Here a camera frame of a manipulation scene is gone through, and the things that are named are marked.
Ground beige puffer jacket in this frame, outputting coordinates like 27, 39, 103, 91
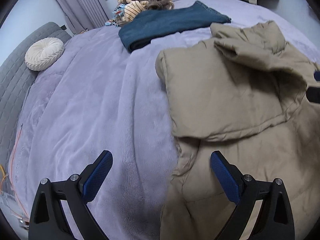
156, 21, 319, 239

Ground brown striped clothes pile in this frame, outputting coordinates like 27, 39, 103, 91
105, 0, 174, 27

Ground lavender plush bed blanket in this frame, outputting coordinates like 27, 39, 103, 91
8, 0, 319, 239

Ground round cream pleated cushion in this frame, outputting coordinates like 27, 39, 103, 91
24, 37, 65, 72

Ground folded blue jeans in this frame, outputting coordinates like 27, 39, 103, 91
118, 1, 231, 53

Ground grey window curtain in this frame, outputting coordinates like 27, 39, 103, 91
56, 0, 108, 34

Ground orange cable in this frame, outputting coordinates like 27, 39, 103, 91
0, 123, 29, 218

